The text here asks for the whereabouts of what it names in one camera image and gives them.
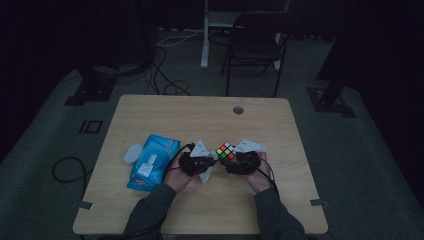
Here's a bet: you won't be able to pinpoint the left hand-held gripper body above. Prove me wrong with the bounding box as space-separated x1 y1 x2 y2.
178 139 218 178

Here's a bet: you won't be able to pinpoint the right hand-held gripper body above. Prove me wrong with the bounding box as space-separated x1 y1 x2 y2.
225 138 267 176

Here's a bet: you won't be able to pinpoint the colourful puzzle cube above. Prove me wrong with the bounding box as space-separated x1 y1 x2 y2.
215 142 237 163

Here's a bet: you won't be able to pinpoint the blue wet wipes packet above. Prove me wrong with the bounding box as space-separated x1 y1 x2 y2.
126 133 182 193

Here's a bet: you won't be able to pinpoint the white round lid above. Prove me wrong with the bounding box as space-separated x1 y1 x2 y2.
122 143 145 165

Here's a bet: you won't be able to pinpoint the person's right hand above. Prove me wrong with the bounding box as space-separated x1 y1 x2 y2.
242 151 276 195

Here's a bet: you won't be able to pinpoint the person's left hand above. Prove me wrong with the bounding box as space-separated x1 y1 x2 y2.
163 151 198 194

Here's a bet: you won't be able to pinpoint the grey tape strip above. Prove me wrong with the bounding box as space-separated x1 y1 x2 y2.
70 199 94 211
309 198 330 208

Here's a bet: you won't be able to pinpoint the black stand base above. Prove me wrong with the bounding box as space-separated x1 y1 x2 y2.
64 64 118 108
306 76 358 119

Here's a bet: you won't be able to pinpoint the black folding chair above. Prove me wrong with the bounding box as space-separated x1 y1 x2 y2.
220 10 298 98

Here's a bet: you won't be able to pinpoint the right hand-held gripper cable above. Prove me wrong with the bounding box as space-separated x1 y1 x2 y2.
244 155 280 197

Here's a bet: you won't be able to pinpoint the black floor cables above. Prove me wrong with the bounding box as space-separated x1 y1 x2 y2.
116 36 231 98

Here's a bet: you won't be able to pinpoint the white floor cable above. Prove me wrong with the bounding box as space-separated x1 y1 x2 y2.
155 28 205 48

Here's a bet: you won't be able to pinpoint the white desk frame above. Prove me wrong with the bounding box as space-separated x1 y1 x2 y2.
199 0 291 72

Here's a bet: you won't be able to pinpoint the black looped floor cable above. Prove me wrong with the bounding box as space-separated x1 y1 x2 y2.
51 156 93 201

